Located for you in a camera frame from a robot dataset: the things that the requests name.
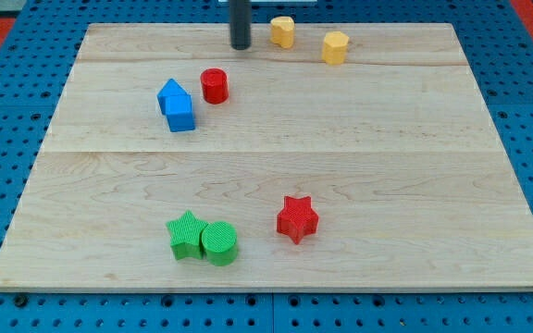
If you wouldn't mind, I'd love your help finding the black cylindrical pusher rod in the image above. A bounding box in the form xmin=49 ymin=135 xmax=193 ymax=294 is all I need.
xmin=229 ymin=0 xmax=252 ymax=50

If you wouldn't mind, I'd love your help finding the red cylinder block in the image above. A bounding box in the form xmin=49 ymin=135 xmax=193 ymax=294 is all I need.
xmin=200 ymin=68 xmax=229 ymax=105

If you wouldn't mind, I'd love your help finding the yellow heart block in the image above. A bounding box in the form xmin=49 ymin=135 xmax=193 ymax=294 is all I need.
xmin=270 ymin=16 xmax=295 ymax=49

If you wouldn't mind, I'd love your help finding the yellow hexagon block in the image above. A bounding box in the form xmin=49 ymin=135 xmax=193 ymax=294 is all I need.
xmin=322 ymin=31 xmax=350 ymax=65

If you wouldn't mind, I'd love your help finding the blue triangle block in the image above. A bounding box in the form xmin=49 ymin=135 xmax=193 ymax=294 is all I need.
xmin=156 ymin=78 xmax=188 ymax=115

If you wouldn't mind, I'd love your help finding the blue cube block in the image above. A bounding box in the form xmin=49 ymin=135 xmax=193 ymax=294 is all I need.
xmin=165 ymin=94 xmax=196 ymax=132

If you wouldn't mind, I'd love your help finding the light wooden board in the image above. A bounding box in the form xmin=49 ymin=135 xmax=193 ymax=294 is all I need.
xmin=0 ymin=23 xmax=533 ymax=293

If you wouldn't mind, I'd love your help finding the red star block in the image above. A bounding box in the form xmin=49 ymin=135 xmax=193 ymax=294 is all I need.
xmin=276 ymin=196 xmax=319 ymax=244

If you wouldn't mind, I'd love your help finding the green cylinder block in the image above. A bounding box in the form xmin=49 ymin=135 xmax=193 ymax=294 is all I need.
xmin=201 ymin=221 xmax=238 ymax=266

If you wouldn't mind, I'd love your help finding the green star block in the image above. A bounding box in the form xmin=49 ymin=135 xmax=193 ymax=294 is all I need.
xmin=166 ymin=210 xmax=208 ymax=260

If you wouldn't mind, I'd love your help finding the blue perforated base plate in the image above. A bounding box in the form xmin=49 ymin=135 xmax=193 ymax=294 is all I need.
xmin=0 ymin=0 xmax=533 ymax=332

